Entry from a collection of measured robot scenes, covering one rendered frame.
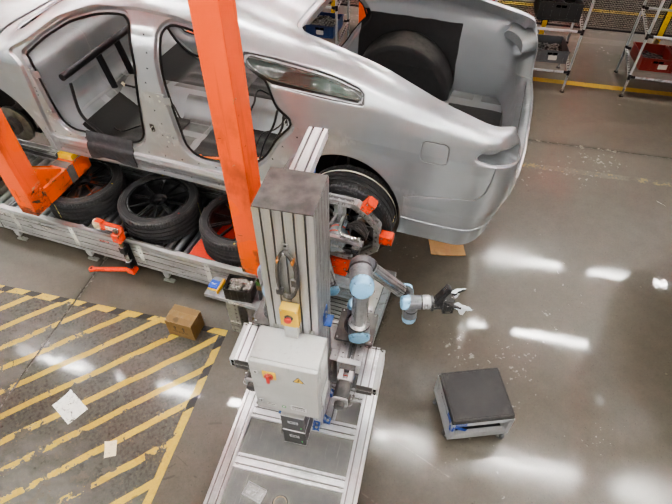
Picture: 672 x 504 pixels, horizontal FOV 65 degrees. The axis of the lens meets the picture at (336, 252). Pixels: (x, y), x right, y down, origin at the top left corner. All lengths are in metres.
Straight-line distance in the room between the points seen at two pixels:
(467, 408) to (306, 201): 1.93
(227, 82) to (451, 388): 2.25
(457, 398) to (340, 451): 0.80
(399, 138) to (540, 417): 2.11
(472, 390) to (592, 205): 2.65
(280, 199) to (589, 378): 2.89
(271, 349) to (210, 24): 1.53
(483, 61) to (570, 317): 2.22
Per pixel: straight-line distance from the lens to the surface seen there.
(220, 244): 4.05
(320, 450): 3.41
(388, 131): 3.22
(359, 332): 2.81
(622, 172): 6.12
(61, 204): 4.83
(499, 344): 4.19
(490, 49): 4.80
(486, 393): 3.55
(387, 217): 3.48
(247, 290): 3.65
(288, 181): 2.11
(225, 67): 2.75
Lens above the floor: 3.38
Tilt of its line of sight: 47 degrees down
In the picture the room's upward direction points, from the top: straight up
